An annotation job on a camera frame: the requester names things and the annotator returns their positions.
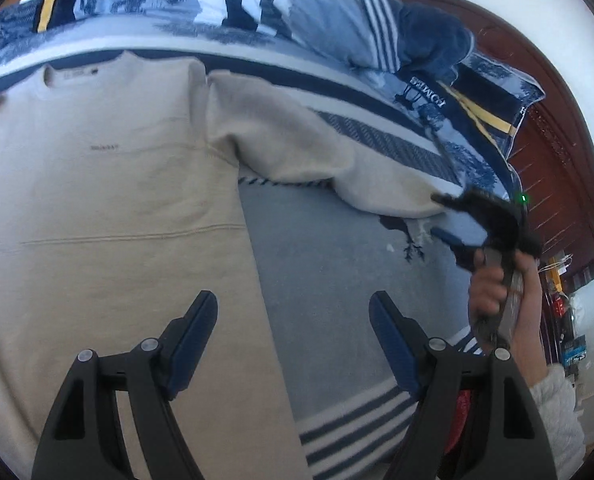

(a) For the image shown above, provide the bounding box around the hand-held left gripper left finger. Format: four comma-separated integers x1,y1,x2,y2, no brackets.
31,290,219,480

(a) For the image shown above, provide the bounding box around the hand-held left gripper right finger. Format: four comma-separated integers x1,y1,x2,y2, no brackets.
368,290,558,480

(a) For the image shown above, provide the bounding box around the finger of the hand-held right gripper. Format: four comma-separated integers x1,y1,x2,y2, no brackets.
431,227,484,266
431,191,478,213

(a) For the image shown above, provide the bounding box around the beige knit sweater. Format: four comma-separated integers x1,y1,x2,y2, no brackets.
0,52,458,480

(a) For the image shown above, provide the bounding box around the person's right hand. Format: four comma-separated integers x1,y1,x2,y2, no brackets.
468,249,542,347

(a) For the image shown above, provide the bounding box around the blue white striped fleece blanket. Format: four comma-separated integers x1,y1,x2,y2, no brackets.
0,10,520,480

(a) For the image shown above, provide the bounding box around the red cloth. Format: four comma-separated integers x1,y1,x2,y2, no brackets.
443,389,474,455

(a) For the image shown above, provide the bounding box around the dark wooden headboard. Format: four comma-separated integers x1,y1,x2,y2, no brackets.
367,0,594,283

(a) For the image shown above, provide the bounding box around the blue printed box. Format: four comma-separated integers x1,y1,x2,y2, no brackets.
564,336,588,367

